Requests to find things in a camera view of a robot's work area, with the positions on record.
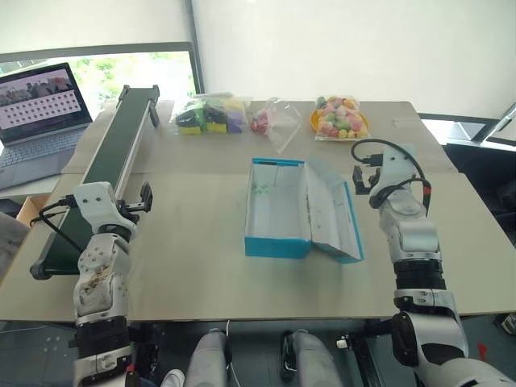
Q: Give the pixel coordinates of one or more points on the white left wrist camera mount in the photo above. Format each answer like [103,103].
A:
[94,201]

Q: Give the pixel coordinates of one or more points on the black table frame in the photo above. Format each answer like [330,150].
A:
[363,346]

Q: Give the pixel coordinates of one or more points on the white sneaker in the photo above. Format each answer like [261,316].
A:
[173,379]

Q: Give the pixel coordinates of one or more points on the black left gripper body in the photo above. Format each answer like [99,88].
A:
[128,209]

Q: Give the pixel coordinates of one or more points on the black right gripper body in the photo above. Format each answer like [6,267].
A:
[366,190]

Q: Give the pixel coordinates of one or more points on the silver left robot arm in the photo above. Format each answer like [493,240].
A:
[101,262]

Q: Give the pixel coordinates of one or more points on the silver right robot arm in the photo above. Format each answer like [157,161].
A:
[415,238]

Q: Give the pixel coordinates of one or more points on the yellow plate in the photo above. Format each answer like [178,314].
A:
[314,121]

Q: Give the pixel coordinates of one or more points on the white metal bar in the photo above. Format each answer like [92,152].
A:
[502,121]

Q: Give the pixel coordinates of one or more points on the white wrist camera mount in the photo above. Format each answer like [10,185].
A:
[94,201]
[397,165]

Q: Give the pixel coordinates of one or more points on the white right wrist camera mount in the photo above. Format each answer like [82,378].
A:
[397,165]

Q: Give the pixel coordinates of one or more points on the grey rounded leg shape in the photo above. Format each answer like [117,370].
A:
[314,359]
[207,359]

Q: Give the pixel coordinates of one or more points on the blue cardboard box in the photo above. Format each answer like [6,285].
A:
[278,246]

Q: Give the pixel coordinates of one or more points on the dark green conveyor belt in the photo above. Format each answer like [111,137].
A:
[113,149]

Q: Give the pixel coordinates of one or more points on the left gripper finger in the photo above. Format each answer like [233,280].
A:
[147,197]

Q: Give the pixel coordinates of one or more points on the bag of pastel candies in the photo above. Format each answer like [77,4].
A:
[338,117]

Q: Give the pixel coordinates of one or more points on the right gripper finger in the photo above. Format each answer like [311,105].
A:
[357,175]
[377,176]

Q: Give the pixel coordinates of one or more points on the red tag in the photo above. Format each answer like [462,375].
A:
[482,350]

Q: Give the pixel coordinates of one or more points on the clear bag with red sweets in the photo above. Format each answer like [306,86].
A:
[278,125]

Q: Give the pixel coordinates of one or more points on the dark window frame post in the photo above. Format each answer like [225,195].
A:
[197,48]

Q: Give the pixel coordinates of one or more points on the grey chair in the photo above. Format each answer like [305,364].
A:
[12,242]

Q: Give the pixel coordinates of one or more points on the grey open laptop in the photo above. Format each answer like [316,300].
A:
[40,101]

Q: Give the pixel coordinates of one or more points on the black side desk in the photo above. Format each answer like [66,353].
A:
[475,169]

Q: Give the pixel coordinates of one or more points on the bag of coloured sponges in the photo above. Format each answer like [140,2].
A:
[213,117]

